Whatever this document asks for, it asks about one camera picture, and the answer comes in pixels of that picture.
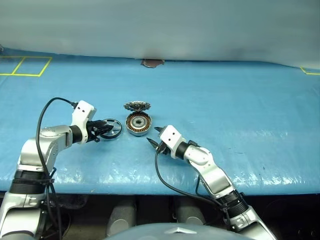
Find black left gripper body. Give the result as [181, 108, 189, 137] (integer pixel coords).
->
[86, 119, 105, 142]

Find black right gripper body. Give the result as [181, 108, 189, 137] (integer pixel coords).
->
[156, 141, 171, 156]

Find black spoked rotor ring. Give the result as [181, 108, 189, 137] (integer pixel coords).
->
[98, 117, 123, 140]

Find silver motor housing copper windings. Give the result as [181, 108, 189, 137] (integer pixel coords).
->
[124, 111, 153, 138]

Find silver finned motor lid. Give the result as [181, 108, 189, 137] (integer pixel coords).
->
[123, 100, 152, 114]

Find brown torn patch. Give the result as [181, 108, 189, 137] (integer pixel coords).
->
[140, 58, 166, 69]

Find grey rounded shape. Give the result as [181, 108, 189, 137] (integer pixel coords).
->
[107, 199, 137, 237]
[174, 199, 207, 226]

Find grey-blue curved chest panel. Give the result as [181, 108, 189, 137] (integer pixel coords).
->
[104, 222, 251, 240]

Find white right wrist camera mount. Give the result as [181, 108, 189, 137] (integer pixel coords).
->
[159, 125, 187, 159]

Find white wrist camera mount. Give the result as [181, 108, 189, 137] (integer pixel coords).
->
[70, 100, 97, 144]
[159, 125, 187, 159]

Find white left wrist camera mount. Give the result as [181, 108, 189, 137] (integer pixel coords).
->
[70, 100, 97, 144]

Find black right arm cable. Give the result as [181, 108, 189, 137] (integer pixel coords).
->
[154, 148, 238, 232]

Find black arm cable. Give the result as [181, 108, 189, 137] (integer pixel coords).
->
[154, 148, 238, 232]
[36, 97, 78, 240]

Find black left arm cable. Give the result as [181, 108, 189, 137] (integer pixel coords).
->
[36, 97, 78, 240]

